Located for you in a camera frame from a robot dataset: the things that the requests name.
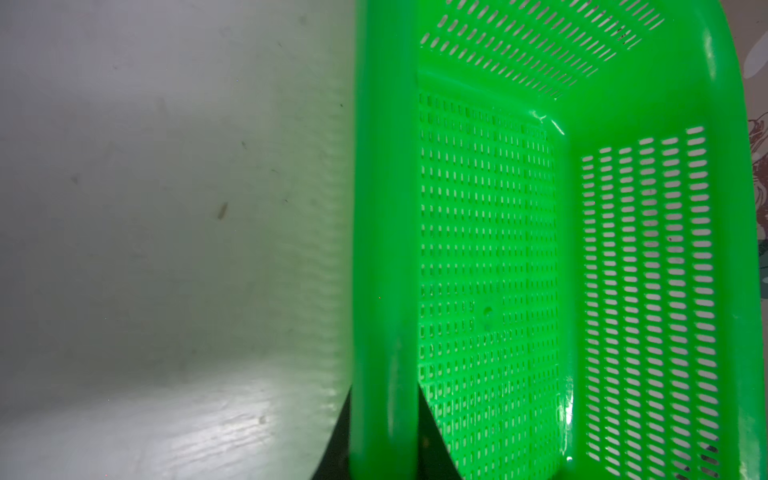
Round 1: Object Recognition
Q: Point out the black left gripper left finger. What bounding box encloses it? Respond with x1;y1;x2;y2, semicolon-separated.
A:
311;390;352;480

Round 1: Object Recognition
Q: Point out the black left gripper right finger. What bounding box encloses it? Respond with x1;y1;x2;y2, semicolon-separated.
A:
417;388;462;480

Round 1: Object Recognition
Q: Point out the green plastic perforated basket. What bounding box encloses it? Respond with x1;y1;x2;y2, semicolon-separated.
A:
349;1;767;479

